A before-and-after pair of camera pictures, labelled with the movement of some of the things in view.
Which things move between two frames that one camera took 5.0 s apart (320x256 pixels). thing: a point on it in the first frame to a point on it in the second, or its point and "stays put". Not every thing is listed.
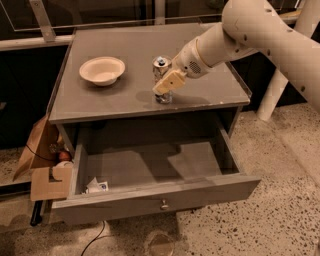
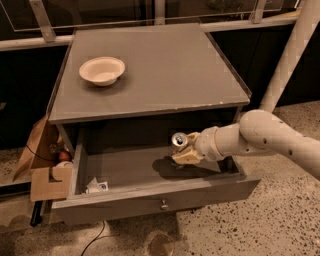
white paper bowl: [102, 70] stays put
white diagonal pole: [306, 19] stays put
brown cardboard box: [50, 179] stays put
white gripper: [187, 62] to [206, 144]
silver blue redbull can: [160, 64] to [179, 139]
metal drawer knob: [164, 206] stays put
